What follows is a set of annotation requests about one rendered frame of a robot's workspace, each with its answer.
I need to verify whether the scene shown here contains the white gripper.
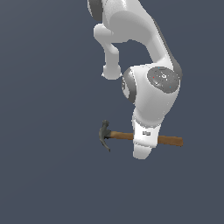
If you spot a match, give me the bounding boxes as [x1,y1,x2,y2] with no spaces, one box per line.
[131,115,163,160]

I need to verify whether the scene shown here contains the wooden handled claw hammer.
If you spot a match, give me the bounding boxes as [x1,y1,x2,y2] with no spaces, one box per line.
[98,119,185,153]

